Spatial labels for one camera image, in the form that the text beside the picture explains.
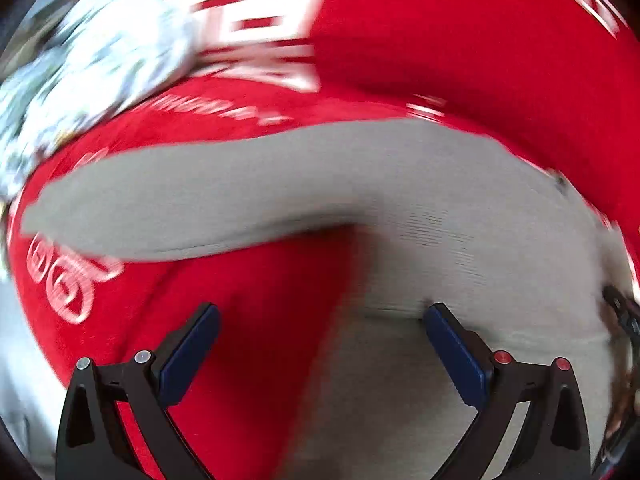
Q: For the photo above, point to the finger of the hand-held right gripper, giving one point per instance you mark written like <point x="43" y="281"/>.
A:
<point x="622" y="310"/>

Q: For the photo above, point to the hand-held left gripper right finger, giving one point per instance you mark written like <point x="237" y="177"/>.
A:
<point x="457" y="355"/>

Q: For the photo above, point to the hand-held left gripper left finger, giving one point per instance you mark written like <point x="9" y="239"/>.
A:
<point x="192" y="355"/>

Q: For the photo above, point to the grey small garment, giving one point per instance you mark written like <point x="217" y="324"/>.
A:
<point x="350" y="185"/>

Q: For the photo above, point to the white floral cloth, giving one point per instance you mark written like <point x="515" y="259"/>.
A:
<point x="100" y="60"/>

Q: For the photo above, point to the red printed blanket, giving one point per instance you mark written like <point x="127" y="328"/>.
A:
<point x="450" y="35"/>

